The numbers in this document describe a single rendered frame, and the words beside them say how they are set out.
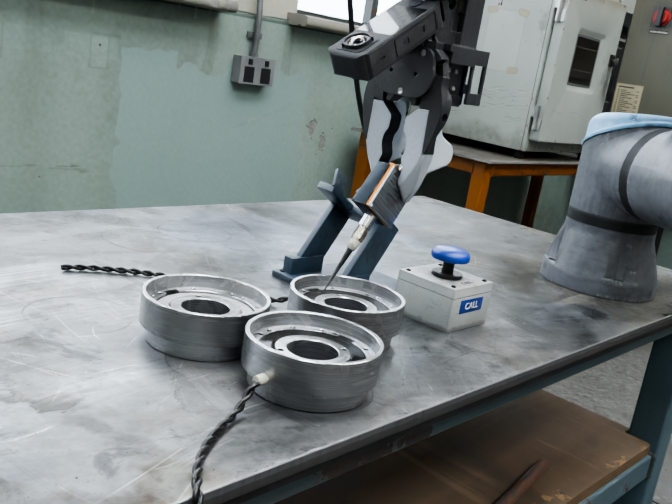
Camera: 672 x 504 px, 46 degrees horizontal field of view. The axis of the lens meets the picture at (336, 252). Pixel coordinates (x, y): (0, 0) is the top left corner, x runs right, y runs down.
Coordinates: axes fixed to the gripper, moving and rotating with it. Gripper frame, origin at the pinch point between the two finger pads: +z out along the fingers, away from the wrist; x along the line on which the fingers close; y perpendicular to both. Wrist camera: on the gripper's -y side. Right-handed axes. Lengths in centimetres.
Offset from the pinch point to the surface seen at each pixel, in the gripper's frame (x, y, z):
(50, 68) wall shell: 159, 40, 5
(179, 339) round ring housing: -2.7, -24.5, 11.2
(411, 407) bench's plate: -16.8, -13.0, 13.1
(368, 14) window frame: 171, 171, -27
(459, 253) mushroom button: -5.3, 6.2, 5.8
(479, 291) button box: -7.3, 8.0, 9.3
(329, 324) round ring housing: -7.8, -13.7, 9.6
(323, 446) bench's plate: -17.9, -23.2, 13.1
